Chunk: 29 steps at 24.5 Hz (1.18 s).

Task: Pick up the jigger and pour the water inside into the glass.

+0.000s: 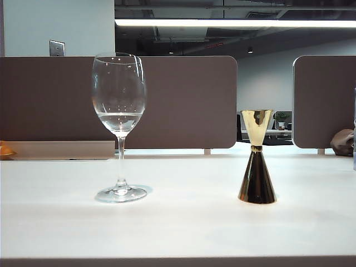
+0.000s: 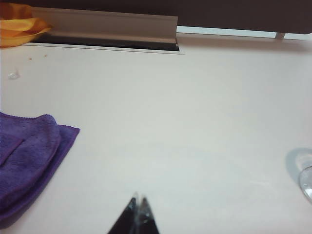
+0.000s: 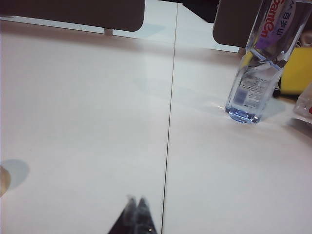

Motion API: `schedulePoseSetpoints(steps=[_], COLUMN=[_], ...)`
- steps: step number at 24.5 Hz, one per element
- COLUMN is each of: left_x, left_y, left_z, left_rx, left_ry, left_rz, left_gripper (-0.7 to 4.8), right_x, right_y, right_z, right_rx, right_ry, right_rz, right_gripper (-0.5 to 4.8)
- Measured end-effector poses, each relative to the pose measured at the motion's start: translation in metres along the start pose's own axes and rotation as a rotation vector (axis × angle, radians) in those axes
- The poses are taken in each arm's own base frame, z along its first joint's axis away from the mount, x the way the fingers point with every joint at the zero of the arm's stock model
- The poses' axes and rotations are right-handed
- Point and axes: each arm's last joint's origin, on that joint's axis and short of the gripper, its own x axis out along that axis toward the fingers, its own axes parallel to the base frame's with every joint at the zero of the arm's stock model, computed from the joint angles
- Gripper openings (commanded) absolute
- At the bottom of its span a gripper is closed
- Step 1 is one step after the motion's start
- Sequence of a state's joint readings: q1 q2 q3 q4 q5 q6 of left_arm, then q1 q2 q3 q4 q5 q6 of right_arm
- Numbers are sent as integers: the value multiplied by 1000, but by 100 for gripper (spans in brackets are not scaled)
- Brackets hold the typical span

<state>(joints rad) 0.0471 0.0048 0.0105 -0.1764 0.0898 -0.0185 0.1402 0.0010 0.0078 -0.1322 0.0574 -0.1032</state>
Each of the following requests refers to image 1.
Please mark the white background desk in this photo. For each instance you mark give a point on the white background desk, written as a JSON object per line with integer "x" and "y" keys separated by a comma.
{"x": 279, "y": 135}

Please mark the black office chair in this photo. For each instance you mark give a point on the black office chair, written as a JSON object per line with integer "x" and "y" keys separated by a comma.
{"x": 238, "y": 128}

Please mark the clear wine glass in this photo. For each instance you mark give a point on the clear wine glass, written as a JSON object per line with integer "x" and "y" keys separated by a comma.
{"x": 119, "y": 122}

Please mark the gold double jigger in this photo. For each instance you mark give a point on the gold double jigger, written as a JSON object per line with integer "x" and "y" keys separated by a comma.
{"x": 257, "y": 180}

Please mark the wide brown desk divider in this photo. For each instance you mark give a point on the wide brown desk divider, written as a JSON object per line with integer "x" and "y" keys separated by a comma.
{"x": 180, "y": 103}

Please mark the green potted plant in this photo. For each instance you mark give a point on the green potted plant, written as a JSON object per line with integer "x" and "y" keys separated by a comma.
{"x": 281, "y": 118}

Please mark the long ceiling light strip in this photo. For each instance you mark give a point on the long ceiling light strip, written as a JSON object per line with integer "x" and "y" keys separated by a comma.
{"x": 222, "y": 22}

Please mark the orange object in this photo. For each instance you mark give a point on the orange object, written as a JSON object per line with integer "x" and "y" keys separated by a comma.
{"x": 5, "y": 150}

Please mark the silver wall switch plate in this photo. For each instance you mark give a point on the silver wall switch plate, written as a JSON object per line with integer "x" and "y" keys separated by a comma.
{"x": 57, "y": 48}

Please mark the round ceiling spotlight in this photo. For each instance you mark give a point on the round ceiling spotlight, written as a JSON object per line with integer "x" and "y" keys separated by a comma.
{"x": 250, "y": 51}

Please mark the brown crumpled bag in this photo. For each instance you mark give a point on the brown crumpled bag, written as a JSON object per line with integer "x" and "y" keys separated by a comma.
{"x": 342, "y": 142}

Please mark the white divider support foot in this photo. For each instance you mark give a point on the white divider support foot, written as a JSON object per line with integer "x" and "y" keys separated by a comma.
{"x": 207, "y": 151}
{"x": 321, "y": 151}

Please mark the grey background partition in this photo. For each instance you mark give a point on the grey background partition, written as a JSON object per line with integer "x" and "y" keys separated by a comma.
{"x": 243, "y": 124}

